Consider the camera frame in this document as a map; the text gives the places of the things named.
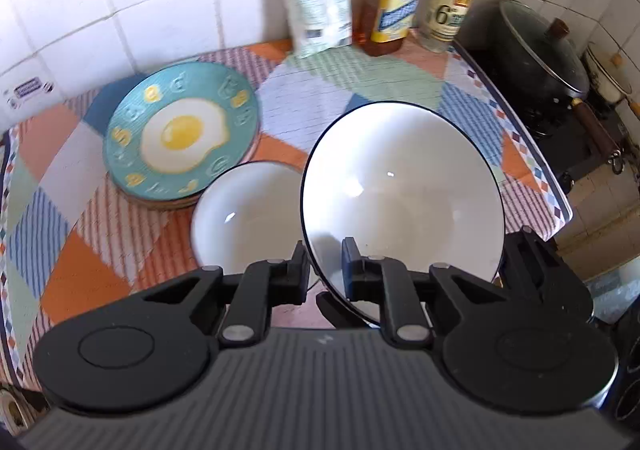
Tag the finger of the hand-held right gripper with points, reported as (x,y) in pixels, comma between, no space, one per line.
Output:
(525,255)
(340,311)

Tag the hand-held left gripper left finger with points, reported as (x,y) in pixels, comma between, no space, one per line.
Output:
(299,280)

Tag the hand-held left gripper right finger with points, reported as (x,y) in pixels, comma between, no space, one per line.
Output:
(348,270)

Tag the white bowl black rim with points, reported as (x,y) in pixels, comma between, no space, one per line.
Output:
(400,190)
(245,225)

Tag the black round object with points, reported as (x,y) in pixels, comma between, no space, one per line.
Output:
(629,375)

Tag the black gas stove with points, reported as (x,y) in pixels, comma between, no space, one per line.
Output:
(565,135)

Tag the teal fried egg plate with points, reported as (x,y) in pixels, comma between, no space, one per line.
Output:
(185,130)

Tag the white enamel pot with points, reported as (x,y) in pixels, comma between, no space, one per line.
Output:
(607,75)

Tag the glass lid brown knob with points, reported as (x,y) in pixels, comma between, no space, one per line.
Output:
(540,50)

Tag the black pot with glass lid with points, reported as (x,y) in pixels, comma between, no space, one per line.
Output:
(480,35)

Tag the colourful patterned cloth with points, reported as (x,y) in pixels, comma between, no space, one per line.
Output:
(75,255)

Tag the white powder packet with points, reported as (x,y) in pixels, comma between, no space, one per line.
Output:
(320,5)

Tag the wall sticker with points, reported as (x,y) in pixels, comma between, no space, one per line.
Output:
(30,89)

